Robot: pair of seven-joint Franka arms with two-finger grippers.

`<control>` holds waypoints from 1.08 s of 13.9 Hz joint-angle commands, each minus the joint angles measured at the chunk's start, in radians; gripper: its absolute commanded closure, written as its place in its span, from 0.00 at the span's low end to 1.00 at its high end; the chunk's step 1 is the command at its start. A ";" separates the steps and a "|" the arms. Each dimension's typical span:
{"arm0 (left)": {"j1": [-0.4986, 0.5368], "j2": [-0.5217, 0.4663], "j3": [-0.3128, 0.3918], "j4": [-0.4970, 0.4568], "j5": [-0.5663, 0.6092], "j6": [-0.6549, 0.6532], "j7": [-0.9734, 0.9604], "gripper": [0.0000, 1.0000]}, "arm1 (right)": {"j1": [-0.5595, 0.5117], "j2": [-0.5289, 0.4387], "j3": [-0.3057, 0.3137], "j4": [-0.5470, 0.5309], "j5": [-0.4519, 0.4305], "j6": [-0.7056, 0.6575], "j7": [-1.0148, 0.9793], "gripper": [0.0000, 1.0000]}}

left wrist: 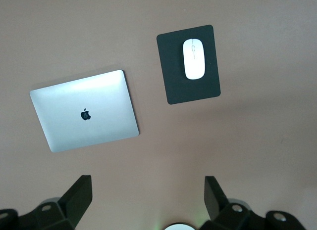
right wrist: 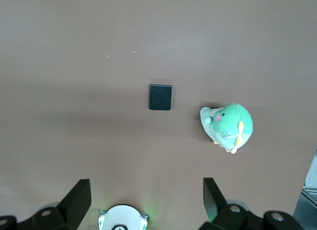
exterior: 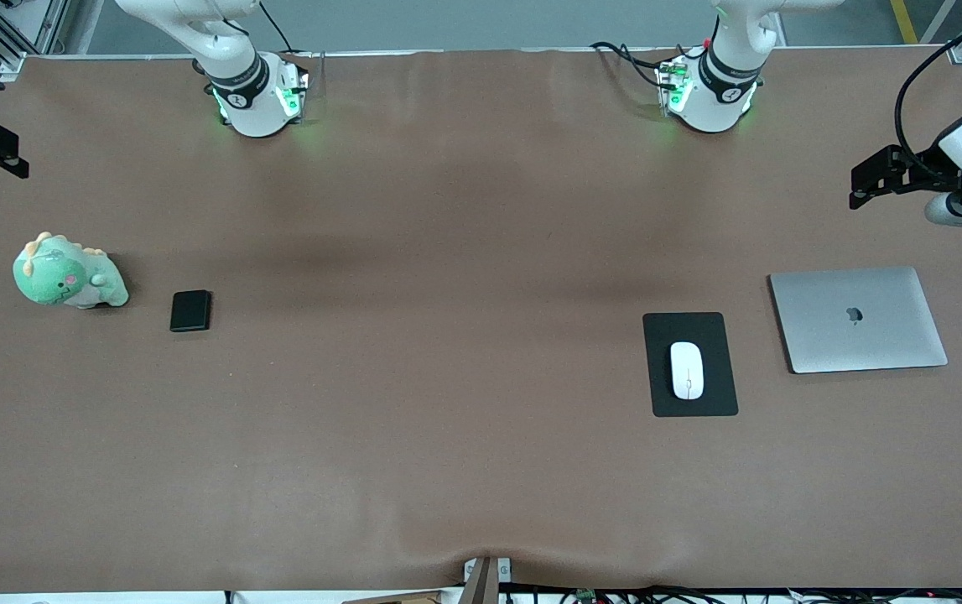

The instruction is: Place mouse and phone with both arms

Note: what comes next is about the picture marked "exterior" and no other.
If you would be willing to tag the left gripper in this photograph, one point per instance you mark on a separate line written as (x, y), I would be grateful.
(930, 172)

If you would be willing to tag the black phone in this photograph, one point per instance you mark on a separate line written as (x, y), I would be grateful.
(190, 311)

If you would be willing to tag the white computer mouse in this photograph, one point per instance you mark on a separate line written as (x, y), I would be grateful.
(687, 371)

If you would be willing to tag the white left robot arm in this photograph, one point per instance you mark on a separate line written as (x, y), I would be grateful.
(715, 92)

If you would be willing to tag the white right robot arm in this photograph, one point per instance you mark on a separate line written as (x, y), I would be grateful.
(250, 92)

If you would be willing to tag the black mouse pad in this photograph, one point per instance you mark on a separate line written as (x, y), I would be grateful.
(661, 394)

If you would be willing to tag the green dinosaur plush toy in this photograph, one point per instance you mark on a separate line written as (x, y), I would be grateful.
(57, 277)

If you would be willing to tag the silver laptop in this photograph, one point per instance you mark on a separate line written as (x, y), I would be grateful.
(858, 323)

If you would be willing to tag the brown table cover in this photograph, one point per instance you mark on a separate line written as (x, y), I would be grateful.
(480, 461)

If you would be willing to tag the metal table edge bracket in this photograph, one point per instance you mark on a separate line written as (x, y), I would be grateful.
(485, 579)

